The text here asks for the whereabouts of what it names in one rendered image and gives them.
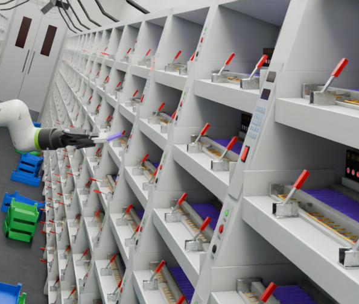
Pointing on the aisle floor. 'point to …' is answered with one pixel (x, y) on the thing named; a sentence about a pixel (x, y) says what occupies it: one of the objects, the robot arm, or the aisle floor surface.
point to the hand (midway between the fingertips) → (101, 137)
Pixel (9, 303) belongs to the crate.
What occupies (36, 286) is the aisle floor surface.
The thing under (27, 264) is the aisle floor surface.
